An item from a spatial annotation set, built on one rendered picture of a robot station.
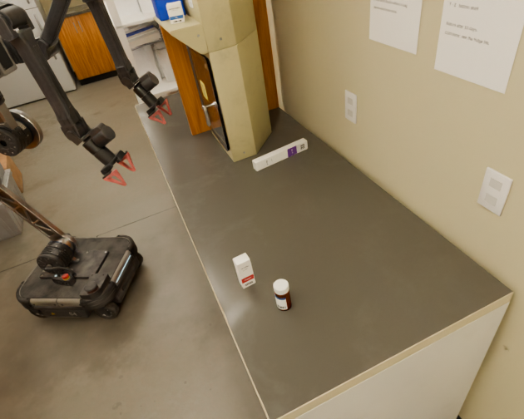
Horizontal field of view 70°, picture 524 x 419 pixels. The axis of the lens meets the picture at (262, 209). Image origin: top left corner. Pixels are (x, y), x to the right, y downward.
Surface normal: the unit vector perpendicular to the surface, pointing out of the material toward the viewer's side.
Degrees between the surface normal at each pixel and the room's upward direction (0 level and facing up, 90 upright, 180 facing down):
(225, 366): 0
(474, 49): 90
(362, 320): 0
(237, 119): 90
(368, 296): 0
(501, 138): 90
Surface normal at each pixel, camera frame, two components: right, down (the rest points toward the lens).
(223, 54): 0.40, 0.54
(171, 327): -0.15, -0.76
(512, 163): -0.91, 0.36
